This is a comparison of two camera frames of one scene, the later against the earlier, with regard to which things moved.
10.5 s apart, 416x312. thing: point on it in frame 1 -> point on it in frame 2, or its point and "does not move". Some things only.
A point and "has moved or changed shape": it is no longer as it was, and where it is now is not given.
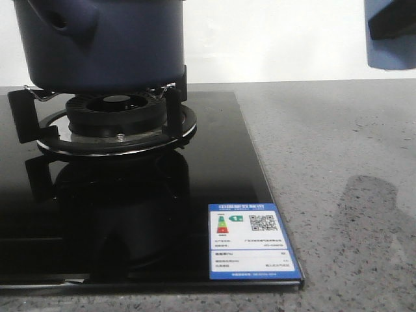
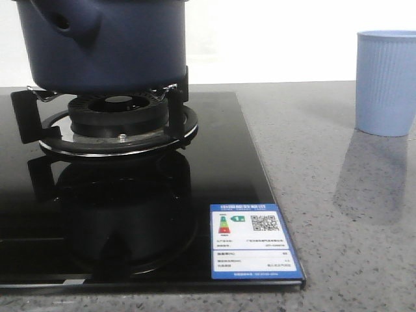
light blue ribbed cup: (393, 52) has moved or changed shape
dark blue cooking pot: (103, 46) does not move
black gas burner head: (117, 115) does not move
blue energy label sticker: (248, 241) does not move
